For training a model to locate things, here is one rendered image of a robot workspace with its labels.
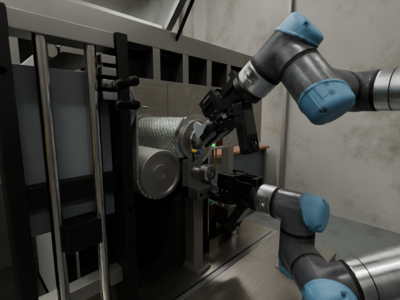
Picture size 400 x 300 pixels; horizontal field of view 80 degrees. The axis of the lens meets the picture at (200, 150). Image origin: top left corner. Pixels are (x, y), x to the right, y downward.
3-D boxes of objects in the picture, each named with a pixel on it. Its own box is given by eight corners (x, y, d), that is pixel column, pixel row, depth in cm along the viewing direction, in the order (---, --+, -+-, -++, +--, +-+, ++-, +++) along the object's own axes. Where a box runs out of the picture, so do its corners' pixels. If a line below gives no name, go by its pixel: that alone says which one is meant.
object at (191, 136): (213, 140, 69) (199, 159, 66) (208, 140, 70) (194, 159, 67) (201, 121, 64) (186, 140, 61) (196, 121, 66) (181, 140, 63)
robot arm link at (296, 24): (315, 32, 36) (287, 0, 40) (264, 84, 43) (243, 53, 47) (335, 46, 42) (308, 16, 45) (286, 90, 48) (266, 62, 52)
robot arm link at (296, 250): (287, 294, 49) (291, 244, 47) (272, 261, 60) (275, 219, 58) (327, 295, 49) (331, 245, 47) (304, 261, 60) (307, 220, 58)
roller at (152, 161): (141, 203, 56) (140, 153, 54) (97, 181, 73) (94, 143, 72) (181, 191, 64) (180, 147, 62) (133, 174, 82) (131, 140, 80)
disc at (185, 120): (175, 170, 62) (174, 113, 60) (174, 170, 63) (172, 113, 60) (213, 162, 73) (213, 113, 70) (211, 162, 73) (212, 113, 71)
